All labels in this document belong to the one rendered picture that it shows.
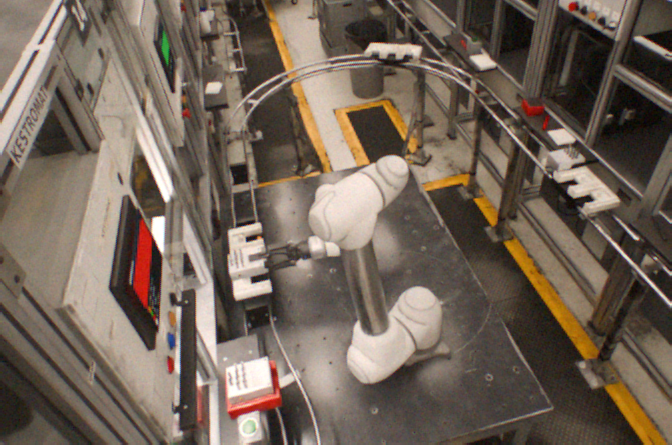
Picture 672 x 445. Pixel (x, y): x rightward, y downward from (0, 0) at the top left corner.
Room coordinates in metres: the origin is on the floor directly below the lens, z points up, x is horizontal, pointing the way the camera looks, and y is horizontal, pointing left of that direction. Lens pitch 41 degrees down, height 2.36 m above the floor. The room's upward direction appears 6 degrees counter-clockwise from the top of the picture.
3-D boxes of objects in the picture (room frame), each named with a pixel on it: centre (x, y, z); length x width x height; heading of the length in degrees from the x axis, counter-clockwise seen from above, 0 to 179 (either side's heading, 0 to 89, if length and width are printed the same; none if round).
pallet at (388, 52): (3.13, -0.41, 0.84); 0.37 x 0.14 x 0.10; 68
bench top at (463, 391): (1.37, 0.04, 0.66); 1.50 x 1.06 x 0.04; 10
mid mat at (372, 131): (3.44, -0.30, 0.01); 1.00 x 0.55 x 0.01; 10
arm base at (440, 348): (1.05, -0.22, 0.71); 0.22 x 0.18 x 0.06; 10
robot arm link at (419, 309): (1.02, -0.21, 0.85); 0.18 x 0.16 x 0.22; 128
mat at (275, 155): (5.73, 0.88, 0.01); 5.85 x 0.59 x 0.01; 10
